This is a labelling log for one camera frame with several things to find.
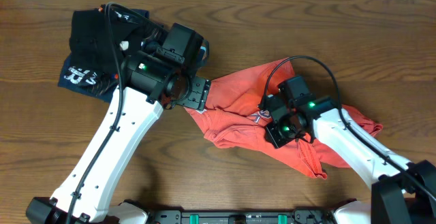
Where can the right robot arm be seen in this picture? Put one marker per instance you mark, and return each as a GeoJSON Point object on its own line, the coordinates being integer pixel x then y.
{"type": "Point", "coordinates": [401, 191]}

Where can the red t-shirt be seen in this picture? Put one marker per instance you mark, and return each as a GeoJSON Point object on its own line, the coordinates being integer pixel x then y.
{"type": "Point", "coordinates": [231, 118]}

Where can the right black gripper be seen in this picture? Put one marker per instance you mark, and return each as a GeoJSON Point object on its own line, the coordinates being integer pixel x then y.
{"type": "Point", "coordinates": [273, 136]}

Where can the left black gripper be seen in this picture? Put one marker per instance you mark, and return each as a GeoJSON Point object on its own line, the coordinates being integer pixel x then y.
{"type": "Point", "coordinates": [194, 92]}

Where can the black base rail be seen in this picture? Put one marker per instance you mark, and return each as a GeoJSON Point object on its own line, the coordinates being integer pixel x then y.
{"type": "Point", "coordinates": [238, 217]}

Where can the black folded garment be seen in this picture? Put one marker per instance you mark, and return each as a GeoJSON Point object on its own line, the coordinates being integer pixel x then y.
{"type": "Point", "coordinates": [89, 40]}

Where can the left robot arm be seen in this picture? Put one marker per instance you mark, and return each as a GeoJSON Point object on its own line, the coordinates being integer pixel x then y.
{"type": "Point", "coordinates": [150, 83]}

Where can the navy printed folded shirt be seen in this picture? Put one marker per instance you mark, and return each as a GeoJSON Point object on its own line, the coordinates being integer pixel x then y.
{"type": "Point", "coordinates": [87, 82]}

